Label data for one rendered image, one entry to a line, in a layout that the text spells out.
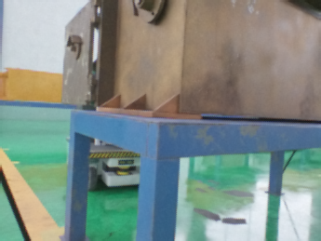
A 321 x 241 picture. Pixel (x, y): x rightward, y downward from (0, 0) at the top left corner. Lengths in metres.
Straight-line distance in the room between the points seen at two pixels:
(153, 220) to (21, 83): 5.56
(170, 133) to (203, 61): 0.42
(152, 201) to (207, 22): 0.69
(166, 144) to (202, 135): 0.13
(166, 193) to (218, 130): 0.25
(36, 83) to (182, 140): 5.55
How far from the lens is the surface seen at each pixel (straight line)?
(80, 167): 1.34
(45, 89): 6.19
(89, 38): 1.51
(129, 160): 2.14
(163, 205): 0.74
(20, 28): 10.28
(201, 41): 1.05
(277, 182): 2.52
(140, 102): 1.15
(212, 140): 0.82
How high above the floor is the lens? 0.67
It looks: 2 degrees down
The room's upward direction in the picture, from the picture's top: 4 degrees clockwise
